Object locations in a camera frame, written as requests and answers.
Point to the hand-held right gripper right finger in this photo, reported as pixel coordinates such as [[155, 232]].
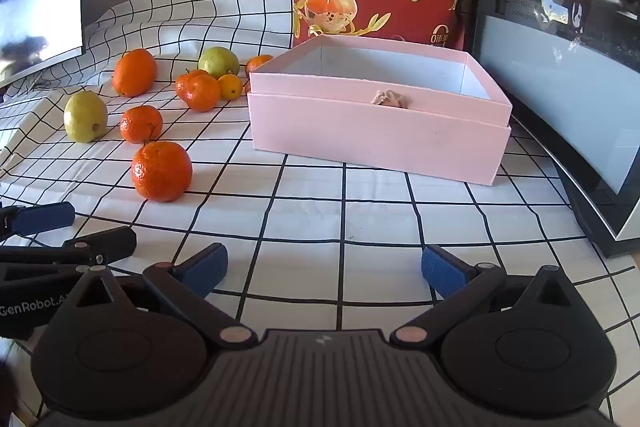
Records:
[[442, 272]]

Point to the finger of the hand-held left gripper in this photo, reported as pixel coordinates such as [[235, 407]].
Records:
[[45, 217], [107, 243]]

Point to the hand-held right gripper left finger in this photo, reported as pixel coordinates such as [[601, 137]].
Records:
[[205, 269]]

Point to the large mandarin orange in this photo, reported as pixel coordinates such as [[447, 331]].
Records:
[[161, 170]]

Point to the green pear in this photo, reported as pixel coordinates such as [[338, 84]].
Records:
[[86, 117], [218, 62]]

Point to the pink cardboard box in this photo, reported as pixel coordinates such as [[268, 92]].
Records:
[[380, 137]]

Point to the large smooth orange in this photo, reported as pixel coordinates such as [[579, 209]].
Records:
[[134, 73]]

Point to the small smooth mandarin orange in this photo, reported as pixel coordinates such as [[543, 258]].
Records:
[[230, 87]]

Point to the black-and-white checkered tablecloth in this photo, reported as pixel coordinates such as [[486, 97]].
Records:
[[320, 217]]

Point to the glass-sided computer case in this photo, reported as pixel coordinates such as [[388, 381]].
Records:
[[560, 72]]

